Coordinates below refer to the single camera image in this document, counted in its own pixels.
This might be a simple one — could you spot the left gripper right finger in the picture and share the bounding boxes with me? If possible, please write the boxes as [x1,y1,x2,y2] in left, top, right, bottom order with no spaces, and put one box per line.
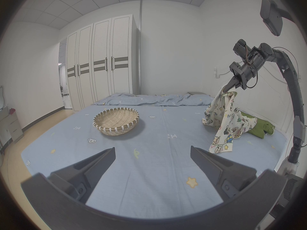
[191,146,257,203]

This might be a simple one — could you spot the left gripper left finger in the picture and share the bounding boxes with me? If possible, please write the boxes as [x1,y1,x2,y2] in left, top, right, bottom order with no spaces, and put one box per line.
[49,147,116,204]

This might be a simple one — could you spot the white printed pyjama top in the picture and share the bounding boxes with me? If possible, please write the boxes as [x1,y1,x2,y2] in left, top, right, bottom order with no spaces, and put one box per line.
[202,86,258,154]

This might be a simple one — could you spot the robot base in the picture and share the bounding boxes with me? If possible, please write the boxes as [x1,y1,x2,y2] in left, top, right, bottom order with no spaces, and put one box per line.
[269,156,305,225]

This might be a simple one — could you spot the round woven basket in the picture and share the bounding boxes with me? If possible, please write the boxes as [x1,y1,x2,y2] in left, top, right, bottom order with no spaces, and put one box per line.
[93,107,140,136]

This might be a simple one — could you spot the green shorts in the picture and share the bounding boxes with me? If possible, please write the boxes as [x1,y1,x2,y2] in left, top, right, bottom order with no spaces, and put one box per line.
[241,112,275,139]

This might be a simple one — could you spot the pale blue quilt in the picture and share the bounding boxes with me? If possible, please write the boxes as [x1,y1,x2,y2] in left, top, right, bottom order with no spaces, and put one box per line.
[94,92,214,107]

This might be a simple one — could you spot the white chest of drawers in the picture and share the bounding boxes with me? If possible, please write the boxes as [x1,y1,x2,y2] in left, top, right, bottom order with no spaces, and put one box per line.
[0,109,24,143]

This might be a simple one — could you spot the white wardrobe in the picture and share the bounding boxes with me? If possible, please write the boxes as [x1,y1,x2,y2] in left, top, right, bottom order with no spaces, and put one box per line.
[65,14,137,111]

